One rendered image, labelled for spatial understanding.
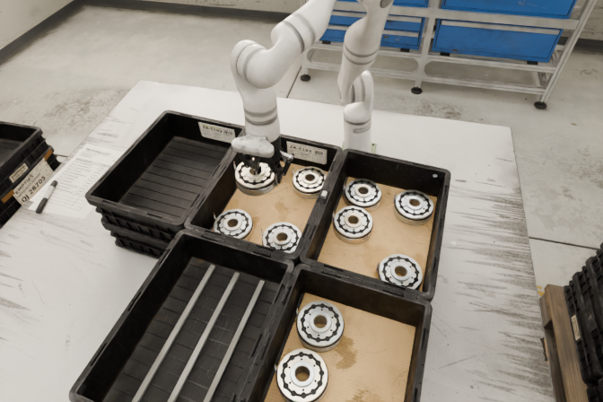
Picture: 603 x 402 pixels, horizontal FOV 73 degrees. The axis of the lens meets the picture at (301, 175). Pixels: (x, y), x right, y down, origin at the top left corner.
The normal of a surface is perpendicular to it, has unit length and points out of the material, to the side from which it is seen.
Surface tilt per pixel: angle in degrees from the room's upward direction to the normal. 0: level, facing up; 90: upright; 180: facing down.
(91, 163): 0
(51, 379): 0
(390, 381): 0
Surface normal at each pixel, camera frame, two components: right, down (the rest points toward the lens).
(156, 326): -0.03, -0.69
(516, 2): -0.25, 0.70
